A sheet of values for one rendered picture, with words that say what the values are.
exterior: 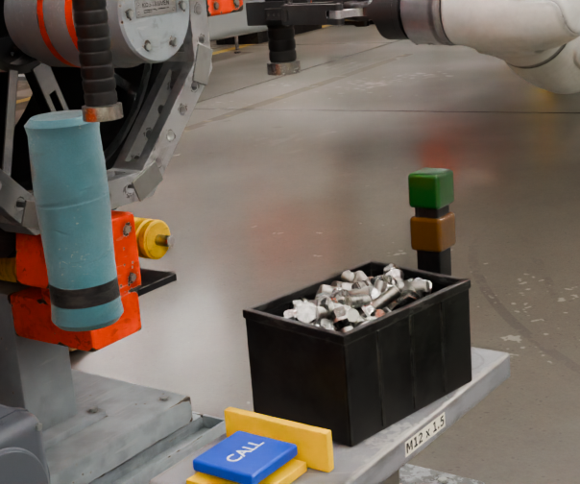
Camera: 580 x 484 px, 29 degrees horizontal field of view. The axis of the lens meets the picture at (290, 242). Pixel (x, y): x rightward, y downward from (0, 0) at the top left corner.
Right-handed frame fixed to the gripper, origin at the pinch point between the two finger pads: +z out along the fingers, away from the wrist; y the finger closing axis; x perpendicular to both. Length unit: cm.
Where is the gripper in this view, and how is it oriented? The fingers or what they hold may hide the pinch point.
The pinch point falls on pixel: (277, 12)
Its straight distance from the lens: 149.9
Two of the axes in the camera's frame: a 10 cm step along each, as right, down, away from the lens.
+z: -8.1, -0.9, 5.7
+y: 5.8, -2.6, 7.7
